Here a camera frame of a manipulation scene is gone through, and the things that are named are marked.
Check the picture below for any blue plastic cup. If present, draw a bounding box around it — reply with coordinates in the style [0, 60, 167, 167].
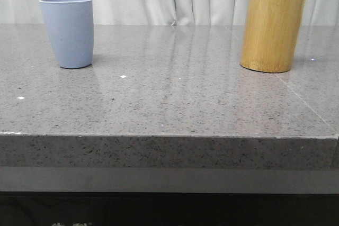
[39, 0, 94, 69]

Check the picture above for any bamboo cylindrical holder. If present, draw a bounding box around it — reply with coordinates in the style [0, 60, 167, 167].
[240, 0, 305, 73]

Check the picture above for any dark cabinet under counter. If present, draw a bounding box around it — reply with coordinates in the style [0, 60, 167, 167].
[1, 167, 338, 225]

